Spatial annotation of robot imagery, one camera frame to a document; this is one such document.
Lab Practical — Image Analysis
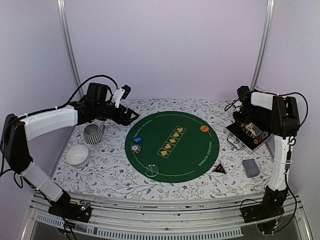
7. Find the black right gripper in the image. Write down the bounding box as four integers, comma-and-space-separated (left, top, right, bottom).
233, 104, 255, 125

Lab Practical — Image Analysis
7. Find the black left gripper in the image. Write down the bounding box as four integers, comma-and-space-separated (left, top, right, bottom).
94, 103, 140, 126

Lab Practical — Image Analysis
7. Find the blue small blind button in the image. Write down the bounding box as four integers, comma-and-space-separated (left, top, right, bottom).
133, 136, 143, 145

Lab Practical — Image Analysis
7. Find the stack of poker chips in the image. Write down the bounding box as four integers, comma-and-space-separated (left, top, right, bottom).
130, 144, 142, 154

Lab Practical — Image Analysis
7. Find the orange big blind button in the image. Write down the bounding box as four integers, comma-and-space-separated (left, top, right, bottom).
200, 125, 210, 133

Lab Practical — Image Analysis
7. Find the black red triangular card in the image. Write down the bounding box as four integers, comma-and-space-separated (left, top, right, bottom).
212, 162, 227, 174

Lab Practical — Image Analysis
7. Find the clear round dealer button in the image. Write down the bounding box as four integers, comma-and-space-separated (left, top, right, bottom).
144, 164, 159, 178

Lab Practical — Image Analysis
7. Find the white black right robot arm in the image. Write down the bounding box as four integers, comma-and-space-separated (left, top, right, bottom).
232, 85, 304, 218

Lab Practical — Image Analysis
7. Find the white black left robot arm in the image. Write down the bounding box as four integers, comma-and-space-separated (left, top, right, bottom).
0, 78, 139, 218

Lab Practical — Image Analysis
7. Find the aluminium poker chip case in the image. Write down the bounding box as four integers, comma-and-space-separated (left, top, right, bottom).
225, 86, 273, 156

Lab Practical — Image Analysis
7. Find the striped ceramic mug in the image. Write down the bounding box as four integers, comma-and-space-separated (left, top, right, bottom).
83, 124, 106, 145

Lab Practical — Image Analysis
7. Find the deck of playing cards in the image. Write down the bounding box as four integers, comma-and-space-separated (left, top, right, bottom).
242, 158, 260, 178

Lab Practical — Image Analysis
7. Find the round green poker mat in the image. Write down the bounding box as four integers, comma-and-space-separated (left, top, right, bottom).
124, 111, 220, 183

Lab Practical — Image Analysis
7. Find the floral patterned tablecloth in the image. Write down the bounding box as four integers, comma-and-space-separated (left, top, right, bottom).
52, 99, 273, 201

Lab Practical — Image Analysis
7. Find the white ceramic bowl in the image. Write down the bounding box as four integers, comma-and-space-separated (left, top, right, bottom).
66, 145, 89, 168

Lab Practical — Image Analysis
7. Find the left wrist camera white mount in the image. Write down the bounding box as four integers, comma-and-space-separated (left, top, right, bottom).
111, 84, 131, 108

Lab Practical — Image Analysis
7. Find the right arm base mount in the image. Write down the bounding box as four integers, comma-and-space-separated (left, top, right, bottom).
239, 198, 285, 235

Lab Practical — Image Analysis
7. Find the aluminium front rail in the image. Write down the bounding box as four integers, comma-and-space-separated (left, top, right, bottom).
22, 193, 313, 240

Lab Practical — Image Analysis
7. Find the right aluminium frame post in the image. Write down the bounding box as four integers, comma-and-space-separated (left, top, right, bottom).
249, 0, 275, 91

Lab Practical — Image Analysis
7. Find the aluminium frame post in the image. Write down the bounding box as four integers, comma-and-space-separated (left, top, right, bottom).
56, 0, 81, 87
249, 0, 275, 91

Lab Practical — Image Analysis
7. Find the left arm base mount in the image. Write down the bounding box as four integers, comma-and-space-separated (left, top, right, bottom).
48, 198, 92, 223

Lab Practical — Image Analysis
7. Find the left aluminium frame post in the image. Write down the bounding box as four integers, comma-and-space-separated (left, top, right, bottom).
56, 0, 81, 87

